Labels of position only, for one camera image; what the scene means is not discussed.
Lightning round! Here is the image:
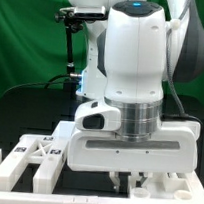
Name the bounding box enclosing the white chair seat part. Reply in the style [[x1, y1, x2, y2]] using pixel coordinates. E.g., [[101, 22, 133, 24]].
[[127, 173, 193, 201]]

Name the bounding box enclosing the white sheet with tags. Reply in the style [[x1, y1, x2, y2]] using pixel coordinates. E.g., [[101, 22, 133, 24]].
[[52, 121, 75, 138]]

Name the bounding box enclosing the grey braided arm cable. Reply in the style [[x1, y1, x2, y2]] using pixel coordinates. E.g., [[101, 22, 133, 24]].
[[159, 0, 204, 124]]

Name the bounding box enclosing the white chair back part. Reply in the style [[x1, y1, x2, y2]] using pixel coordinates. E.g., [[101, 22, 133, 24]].
[[0, 130, 78, 198]]

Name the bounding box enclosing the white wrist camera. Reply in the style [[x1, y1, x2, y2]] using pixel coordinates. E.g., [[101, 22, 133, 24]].
[[74, 100, 121, 132]]

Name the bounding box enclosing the black camera stand pole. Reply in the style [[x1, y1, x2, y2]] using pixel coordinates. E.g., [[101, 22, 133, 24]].
[[63, 24, 78, 100]]

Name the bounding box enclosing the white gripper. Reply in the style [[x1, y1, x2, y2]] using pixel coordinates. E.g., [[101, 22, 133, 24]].
[[67, 121, 200, 192]]

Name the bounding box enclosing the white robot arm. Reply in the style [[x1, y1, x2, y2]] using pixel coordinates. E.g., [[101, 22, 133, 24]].
[[67, 0, 200, 185]]

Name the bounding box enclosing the green backdrop curtain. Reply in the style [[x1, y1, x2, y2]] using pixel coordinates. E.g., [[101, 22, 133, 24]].
[[0, 0, 204, 105]]

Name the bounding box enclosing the black cable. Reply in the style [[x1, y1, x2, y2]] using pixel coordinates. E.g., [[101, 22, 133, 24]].
[[3, 69, 81, 101]]

